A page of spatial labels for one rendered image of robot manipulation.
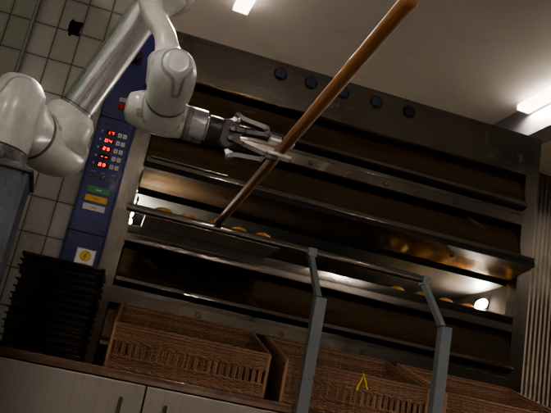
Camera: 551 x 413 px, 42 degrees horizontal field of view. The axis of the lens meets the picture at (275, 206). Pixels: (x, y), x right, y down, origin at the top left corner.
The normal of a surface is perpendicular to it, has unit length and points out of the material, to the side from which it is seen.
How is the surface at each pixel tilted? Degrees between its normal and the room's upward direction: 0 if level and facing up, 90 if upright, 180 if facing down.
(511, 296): 90
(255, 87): 90
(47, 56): 90
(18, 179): 90
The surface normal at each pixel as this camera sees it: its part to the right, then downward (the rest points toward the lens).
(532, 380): 0.32, -0.22
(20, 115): 0.73, -0.09
